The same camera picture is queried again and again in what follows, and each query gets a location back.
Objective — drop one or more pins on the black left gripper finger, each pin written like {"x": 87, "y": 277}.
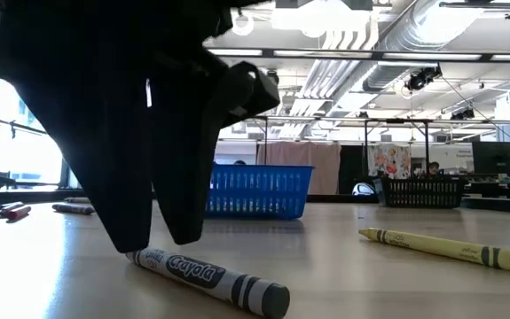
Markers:
{"x": 104, "y": 155}
{"x": 183, "y": 168}

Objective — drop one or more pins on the gray Crayola crayon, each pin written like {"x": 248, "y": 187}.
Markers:
{"x": 201, "y": 274}

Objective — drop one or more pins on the yellow crayon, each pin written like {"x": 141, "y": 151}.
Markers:
{"x": 436, "y": 247}

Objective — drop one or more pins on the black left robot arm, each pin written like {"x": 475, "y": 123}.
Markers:
{"x": 170, "y": 13}

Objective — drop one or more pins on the person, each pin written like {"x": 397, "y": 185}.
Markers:
{"x": 239, "y": 162}
{"x": 433, "y": 168}

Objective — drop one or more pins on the blue plastic basket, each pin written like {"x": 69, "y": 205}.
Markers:
{"x": 259, "y": 190}

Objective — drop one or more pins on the bright window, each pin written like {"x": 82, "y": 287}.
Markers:
{"x": 24, "y": 155}

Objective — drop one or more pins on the pink curtain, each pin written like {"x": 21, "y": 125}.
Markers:
{"x": 325, "y": 168}

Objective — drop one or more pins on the white ceiling pipes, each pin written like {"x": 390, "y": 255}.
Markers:
{"x": 325, "y": 75}

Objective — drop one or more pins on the blue and white round object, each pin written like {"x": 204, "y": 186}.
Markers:
{"x": 363, "y": 189}

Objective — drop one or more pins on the floral curtain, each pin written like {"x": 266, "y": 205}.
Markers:
{"x": 389, "y": 159}

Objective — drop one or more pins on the black overhead light bar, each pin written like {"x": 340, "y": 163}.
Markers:
{"x": 378, "y": 55}

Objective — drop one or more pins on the black plastic basket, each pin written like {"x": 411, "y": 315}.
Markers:
{"x": 423, "y": 192}

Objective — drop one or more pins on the black ceiling spotlight cluster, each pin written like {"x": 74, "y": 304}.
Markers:
{"x": 418, "y": 80}

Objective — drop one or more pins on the black ceiling spotlight row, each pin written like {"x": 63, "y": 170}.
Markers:
{"x": 463, "y": 114}

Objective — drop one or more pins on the large black monitor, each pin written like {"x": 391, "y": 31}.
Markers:
{"x": 496, "y": 157}

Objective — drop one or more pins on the black aluminium table frame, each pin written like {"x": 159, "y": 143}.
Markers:
{"x": 37, "y": 195}

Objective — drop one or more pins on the black metal frame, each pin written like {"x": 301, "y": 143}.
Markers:
{"x": 396, "y": 120}
{"x": 265, "y": 142}

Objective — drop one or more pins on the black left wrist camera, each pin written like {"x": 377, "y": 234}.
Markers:
{"x": 254, "y": 88}

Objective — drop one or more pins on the silver ventilation duct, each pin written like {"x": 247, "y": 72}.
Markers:
{"x": 414, "y": 31}

